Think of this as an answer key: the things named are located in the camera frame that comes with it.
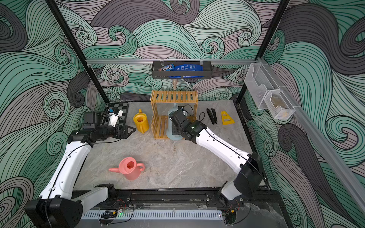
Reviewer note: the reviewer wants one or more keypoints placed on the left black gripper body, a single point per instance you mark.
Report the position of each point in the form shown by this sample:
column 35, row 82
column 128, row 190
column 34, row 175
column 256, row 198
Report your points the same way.
column 109, row 131

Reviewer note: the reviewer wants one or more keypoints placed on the black corner frame post left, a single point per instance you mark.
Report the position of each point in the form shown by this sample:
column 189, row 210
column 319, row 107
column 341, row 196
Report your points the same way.
column 67, row 31

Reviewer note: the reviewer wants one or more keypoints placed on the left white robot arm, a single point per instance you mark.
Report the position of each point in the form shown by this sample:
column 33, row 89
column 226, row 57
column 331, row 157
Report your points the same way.
column 55, row 207

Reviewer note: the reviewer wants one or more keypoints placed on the black grey chessboard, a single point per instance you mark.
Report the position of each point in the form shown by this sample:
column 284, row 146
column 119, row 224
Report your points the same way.
column 122, row 106

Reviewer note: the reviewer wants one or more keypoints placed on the yellow plastic watering can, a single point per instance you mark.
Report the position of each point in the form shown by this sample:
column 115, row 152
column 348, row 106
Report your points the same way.
column 141, row 121

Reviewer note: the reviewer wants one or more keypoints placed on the aluminium wall rail right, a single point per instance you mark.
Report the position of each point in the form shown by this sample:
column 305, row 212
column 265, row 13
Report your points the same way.
column 354, row 187

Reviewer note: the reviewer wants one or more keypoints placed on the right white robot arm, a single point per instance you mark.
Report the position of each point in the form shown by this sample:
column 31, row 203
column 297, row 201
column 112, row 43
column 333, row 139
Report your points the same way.
column 248, row 167

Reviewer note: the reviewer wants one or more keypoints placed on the black corner frame post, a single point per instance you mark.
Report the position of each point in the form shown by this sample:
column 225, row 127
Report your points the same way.
column 67, row 31
column 272, row 27

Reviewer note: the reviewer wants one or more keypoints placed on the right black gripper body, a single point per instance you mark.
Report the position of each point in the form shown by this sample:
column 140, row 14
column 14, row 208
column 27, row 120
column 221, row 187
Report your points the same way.
column 179, row 130

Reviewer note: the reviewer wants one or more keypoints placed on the black corner frame post right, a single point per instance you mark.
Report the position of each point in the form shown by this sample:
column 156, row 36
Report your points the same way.
column 272, row 27

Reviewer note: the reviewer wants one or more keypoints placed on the wooden slatted shelf rack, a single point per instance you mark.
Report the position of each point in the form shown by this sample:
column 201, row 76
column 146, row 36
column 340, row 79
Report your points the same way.
column 160, row 124

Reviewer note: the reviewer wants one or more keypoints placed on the small candy packet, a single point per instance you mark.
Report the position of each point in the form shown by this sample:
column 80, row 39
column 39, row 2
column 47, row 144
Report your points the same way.
column 169, row 67

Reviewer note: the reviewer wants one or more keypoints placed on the clear plastic wall bin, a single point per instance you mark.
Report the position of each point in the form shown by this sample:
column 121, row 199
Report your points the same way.
column 266, row 93

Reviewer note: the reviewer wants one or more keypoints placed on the yellow triangular stand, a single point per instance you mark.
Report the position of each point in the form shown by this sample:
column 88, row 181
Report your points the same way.
column 226, row 118

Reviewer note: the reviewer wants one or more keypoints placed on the blue snack bag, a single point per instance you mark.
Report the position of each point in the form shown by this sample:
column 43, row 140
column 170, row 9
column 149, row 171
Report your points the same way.
column 188, row 67

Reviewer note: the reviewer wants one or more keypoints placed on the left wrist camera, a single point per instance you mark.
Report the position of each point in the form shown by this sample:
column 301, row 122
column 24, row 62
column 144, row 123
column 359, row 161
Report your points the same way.
column 114, row 116

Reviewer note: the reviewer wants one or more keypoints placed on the pink plastic watering can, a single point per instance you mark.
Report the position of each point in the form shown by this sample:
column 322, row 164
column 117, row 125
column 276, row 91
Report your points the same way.
column 129, row 168

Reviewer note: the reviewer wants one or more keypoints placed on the black stapler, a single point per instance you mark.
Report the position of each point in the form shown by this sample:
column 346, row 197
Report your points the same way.
column 212, row 115

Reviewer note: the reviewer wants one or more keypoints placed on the black wall basket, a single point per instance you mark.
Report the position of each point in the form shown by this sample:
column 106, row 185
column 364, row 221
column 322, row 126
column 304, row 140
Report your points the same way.
column 206, row 73

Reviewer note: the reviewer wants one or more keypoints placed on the light blue long-spout watering can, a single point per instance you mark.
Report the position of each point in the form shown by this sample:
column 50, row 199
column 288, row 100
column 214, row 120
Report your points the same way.
column 170, row 127

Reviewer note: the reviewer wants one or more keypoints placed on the white slotted cable duct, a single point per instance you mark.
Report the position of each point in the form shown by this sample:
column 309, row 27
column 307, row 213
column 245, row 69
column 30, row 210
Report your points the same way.
column 170, row 215

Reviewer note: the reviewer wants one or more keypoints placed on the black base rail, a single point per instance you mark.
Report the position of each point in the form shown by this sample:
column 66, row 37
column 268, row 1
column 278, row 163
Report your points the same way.
column 209, row 197

